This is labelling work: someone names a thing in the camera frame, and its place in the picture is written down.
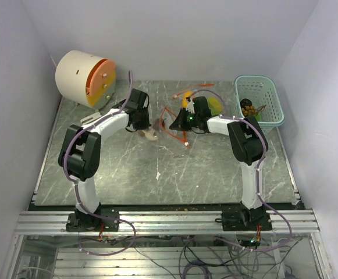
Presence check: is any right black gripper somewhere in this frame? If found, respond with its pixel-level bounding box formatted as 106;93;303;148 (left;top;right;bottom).
169;108;200;131

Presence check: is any fake brown mushroom cap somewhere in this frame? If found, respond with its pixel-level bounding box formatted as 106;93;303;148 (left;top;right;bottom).
152;119;165;131

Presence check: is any fake mushroom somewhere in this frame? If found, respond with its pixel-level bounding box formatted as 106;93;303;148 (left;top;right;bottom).
138;130;158;141

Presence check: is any clear zip bag red seal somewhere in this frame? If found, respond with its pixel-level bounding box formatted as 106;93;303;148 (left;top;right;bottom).
152;106;190;148

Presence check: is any fake dark purple fruit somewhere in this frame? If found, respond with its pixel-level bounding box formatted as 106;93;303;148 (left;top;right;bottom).
240;98;252;109

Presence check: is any fake longan bunch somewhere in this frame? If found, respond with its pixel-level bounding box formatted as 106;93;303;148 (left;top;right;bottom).
241;105;266;117

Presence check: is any teal plastic basket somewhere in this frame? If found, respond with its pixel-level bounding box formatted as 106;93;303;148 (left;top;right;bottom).
231;75;284;135

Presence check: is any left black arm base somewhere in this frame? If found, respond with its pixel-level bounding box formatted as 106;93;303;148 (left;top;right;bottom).
66;209;120;233

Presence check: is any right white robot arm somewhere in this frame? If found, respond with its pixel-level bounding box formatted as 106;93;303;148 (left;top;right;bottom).
169;96;268;230

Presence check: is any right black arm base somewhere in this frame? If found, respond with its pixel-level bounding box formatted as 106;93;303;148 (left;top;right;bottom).
215;209;272;231

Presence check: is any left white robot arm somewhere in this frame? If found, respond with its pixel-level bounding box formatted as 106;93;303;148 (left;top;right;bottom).
58;89;150;231

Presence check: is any fake yellow fruit slice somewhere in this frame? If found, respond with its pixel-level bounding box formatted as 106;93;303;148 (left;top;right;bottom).
208;97;223;116

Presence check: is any fake orange mango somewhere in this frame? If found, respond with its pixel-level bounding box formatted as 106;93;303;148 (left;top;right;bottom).
182;91;193;108

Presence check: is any small white slotted block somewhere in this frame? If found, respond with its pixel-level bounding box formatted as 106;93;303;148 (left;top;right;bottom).
80;112;102;126

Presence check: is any white cylinder drawer unit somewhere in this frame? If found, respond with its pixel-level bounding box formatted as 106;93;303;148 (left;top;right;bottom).
55;50;116;110

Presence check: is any aluminium frame rail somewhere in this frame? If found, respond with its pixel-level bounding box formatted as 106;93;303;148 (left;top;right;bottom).
14;210;319;236

